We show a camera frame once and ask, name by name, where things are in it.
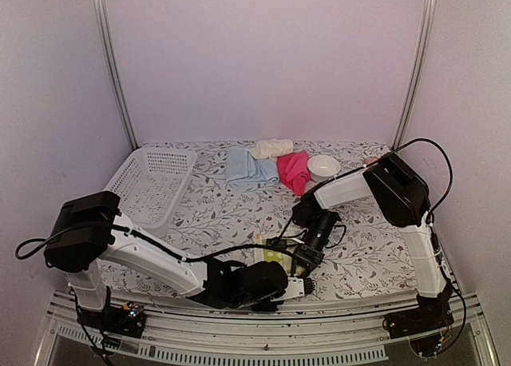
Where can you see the left aluminium frame post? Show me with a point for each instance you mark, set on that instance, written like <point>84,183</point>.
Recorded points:
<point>106,39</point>

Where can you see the pink towel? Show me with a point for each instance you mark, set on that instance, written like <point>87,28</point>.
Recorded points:
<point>293,171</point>

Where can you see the red white patterned ball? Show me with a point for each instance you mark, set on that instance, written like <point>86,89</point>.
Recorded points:
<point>369,160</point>

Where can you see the right aluminium frame post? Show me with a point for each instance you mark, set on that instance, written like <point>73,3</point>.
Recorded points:
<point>425,30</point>

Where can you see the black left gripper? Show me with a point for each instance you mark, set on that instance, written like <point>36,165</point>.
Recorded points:
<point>275,308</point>

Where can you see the white plastic basket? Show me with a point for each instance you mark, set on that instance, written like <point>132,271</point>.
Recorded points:
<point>150,184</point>

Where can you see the green crocodile pattern towel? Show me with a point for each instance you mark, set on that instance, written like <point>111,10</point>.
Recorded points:
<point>288,263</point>

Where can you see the light blue towel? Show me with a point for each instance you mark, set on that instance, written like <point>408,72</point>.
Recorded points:
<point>242,168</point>

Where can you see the aluminium frame post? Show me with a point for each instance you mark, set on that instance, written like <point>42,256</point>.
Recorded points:
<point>106,39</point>
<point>425,30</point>

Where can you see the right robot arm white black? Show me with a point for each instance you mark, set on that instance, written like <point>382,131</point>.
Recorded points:
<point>403,199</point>

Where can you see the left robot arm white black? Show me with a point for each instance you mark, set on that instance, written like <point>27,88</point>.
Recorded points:
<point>93,228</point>

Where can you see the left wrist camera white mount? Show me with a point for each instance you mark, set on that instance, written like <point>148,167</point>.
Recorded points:
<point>297,288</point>

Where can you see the cream rolled towel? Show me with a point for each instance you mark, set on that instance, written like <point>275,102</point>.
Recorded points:
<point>271,149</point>

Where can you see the aluminium front rail base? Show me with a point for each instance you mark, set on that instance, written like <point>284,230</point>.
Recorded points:
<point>344,332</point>

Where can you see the white ceramic bowl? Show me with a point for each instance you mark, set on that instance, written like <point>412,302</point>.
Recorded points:
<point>322,167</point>

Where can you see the floral patterned table mat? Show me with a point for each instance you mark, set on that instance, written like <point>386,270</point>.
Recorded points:
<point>365,256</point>

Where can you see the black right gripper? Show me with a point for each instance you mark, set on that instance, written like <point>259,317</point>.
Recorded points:
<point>304,256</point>

